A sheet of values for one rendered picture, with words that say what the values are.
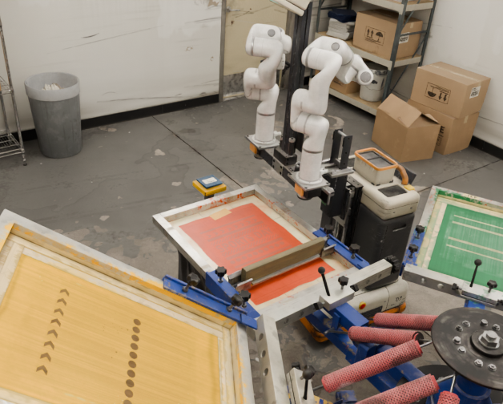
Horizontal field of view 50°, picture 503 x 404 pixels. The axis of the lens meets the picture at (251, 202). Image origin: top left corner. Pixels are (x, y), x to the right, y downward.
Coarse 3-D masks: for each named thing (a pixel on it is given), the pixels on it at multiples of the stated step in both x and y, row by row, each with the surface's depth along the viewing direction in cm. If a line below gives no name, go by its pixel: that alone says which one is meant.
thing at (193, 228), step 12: (192, 228) 246; (204, 228) 247; (204, 240) 239; (204, 252) 232; (216, 252) 232; (216, 264) 226; (228, 264) 226; (276, 276) 222; (252, 288) 215; (264, 288) 215; (276, 288) 215; (288, 288) 216; (252, 300) 209; (264, 300) 209
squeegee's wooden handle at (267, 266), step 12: (312, 240) 226; (324, 240) 228; (288, 252) 218; (300, 252) 222; (312, 252) 227; (252, 264) 211; (264, 264) 211; (276, 264) 216; (288, 264) 220; (252, 276) 210; (264, 276) 215
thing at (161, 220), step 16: (240, 192) 269; (256, 192) 272; (176, 208) 253; (192, 208) 254; (208, 208) 260; (272, 208) 264; (288, 208) 259; (160, 224) 241; (304, 224) 248; (176, 240) 232; (192, 256) 224; (336, 256) 232; (352, 272) 221; (272, 304) 202
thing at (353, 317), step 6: (342, 306) 196; (348, 306) 196; (330, 312) 198; (336, 312) 195; (342, 312) 194; (348, 312) 194; (354, 312) 194; (342, 318) 193; (348, 318) 191; (354, 318) 191; (360, 318) 192; (342, 324) 194; (348, 324) 191; (354, 324) 189; (360, 324) 189; (366, 324) 190
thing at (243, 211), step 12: (252, 204) 266; (228, 216) 256; (240, 216) 257; (264, 216) 258; (276, 228) 250; (288, 240) 243; (312, 264) 230; (324, 264) 230; (288, 276) 222; (300, 276) 223; (312, 276) 223
